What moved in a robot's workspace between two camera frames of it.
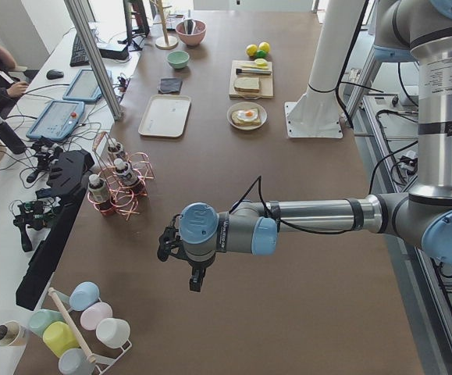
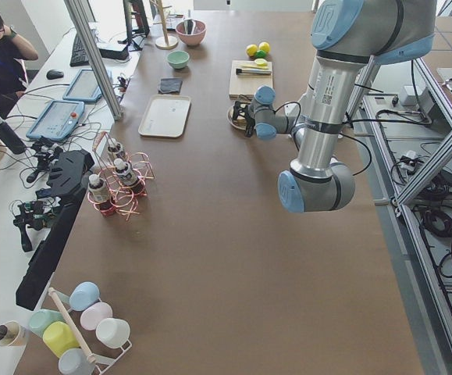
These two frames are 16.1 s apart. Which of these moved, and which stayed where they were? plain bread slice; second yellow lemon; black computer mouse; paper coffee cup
Moved: plain bread slice
Stayed: paper coffee cup; second yellow lemon; black computer mouse
